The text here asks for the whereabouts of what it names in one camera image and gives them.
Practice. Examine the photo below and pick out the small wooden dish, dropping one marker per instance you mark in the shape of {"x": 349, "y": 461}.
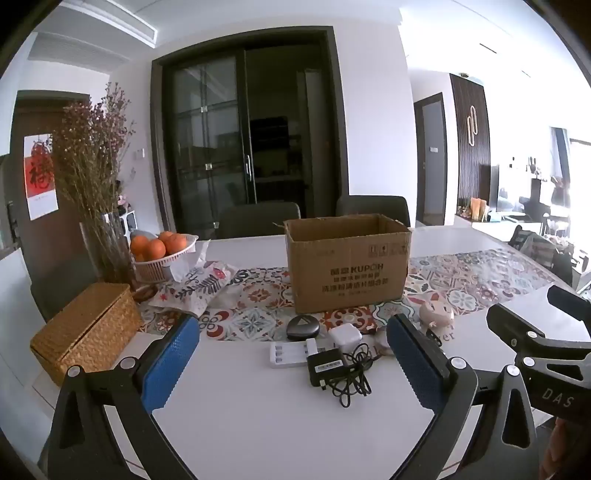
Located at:
{"x": 144, "y": 293}

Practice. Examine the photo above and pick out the white battery charger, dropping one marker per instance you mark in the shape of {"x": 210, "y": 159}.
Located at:
{"x": 288, "y": 355}

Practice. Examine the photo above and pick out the white fruit basket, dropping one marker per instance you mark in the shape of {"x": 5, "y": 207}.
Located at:
{"x": 161, "y": 267}

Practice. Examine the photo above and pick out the woven wicker box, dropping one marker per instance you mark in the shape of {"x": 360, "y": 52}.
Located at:
{"x": 87, "y": 330}

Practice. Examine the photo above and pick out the dark dining chair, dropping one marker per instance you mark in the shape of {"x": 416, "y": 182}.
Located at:
{"x": 258, "y": 221}
{"x": 371, "y": 206}

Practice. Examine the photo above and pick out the small pale round object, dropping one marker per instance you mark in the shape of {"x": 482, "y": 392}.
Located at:
{"x": 383, "y": 347}

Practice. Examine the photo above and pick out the white tissue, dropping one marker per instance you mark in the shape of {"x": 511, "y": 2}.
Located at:
{"x": 191, "y": 258}

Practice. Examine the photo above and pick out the floral fabric tissue cover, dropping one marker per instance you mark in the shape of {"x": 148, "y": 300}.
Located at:
{"x": 198, "y": 286}

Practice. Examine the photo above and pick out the person's right hand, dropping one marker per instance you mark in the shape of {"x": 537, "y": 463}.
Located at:
{"x": 556, "y": 447}

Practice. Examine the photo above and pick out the chair with striped cushion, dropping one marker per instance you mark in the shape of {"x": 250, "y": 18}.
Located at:
{"x": 535, "y": 247}

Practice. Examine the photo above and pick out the red wall calendar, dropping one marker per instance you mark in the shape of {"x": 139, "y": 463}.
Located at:
{"x": 40, "y": 175}

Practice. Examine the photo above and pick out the brown cardboard box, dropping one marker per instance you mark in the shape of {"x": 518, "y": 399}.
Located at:
{"x": 351, "y": 267}

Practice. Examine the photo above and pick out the dark slatted wall panel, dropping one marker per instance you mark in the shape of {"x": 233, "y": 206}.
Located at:
{"x": 471, "y": 143}

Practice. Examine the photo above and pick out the dried flower bunch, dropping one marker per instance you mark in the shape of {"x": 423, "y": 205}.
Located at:
{"x": 92, "y": 152}

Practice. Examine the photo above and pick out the glass vase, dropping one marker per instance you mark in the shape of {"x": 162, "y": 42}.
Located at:
{"x": 108, "y": 258}

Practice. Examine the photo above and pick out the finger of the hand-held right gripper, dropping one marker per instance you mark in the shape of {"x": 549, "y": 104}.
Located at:
{"x": 570, "y": 300}
{"x": 515, "y": 325}

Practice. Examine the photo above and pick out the brown wooden door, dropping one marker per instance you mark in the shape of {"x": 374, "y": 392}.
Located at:
{"x": 46, "y": 249}

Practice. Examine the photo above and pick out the beige round gadget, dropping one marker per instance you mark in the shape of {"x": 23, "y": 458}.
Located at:
{"x": 436, "y": 314}

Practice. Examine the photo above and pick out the small white shelf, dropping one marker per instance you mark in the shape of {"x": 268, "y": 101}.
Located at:
{"x": 127, "y": 217}

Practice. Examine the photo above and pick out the patterned table runner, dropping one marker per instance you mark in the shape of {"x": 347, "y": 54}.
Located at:
{"x": 258, "y": 309}

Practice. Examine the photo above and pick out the white cube charger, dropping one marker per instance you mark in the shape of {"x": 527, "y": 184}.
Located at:
{"x": 345, "y": 338}

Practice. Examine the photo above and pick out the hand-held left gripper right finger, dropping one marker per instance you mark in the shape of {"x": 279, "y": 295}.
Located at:
{"x": 415, "y": 364}

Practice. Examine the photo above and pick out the dark glass sliding door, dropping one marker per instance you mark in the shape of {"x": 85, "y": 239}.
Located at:
{"x": 249, "y": 129}

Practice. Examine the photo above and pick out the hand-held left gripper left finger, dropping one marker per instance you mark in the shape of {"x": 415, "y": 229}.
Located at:
{"x": 171, "y": 364}

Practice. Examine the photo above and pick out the black power adapter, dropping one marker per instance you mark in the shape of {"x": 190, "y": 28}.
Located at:
{"x": 324, "y": 367}

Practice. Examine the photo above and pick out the orange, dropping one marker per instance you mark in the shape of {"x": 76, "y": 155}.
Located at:
{"x": 165, "y": 236}
{"x": 177, "y": 243}
{"x": 156, "y": 249}
{"x": 138, "y": 246}

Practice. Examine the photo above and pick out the dark interior door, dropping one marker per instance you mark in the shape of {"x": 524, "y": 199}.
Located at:
{"x": 431, "y": 161}

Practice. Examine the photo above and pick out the dark round device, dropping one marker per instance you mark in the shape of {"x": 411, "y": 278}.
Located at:
{"x": 301, "y": 327}

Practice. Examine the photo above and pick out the white wall switch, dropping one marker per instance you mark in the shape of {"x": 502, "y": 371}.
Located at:
{"x": 139, "y": 154}

